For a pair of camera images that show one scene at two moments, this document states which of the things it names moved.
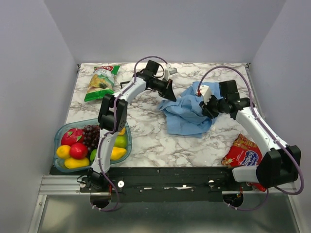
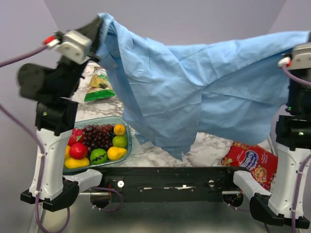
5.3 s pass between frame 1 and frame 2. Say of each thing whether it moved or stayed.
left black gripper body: moved
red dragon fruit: stayed
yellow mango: stayed
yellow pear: stayed
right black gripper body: moved
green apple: stayed
